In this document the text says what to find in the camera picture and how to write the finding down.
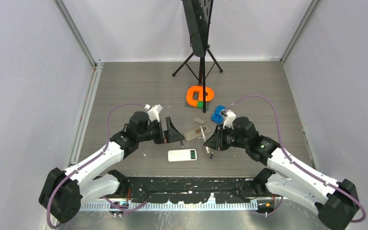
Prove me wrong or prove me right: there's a black tripod stand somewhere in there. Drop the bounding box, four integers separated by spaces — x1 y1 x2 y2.
172 0 223 113

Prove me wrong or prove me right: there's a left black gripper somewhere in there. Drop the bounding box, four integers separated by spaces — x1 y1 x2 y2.
137 117 184 145

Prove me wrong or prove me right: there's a beige remote control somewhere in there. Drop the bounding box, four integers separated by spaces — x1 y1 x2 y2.
184 124 211 141

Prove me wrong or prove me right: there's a blue toy car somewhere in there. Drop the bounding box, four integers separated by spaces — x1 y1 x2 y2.
211 105 226 124

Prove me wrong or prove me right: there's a slotted cable duct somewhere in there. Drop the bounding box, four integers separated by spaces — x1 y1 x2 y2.
80 200 258 211

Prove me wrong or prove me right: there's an orange and green block toy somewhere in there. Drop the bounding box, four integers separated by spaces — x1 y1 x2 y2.
186 85 215 109

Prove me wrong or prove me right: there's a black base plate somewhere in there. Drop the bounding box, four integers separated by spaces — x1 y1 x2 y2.
120 176 286 205

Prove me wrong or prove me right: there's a beige battery cover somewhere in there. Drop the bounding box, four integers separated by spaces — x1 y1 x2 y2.
194 117 206 125

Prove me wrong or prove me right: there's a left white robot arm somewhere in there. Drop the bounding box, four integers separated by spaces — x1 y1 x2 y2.
38 111 185 224

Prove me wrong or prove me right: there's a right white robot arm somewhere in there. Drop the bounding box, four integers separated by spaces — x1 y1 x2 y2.
204 117 360 230

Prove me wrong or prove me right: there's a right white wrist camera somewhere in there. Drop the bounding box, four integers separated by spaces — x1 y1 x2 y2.
220 109 236 129

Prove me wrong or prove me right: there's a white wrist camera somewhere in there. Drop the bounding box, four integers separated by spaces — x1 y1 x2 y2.
144 104 163 122
220 109 236 129

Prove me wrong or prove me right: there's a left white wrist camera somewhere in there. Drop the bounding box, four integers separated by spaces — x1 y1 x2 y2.
144 104 163 122

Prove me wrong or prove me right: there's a white air conditioner remote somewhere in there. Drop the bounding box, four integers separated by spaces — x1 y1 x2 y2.
167 149 197 162

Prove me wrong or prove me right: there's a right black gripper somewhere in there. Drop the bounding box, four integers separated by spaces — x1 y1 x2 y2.
204 124 248 151

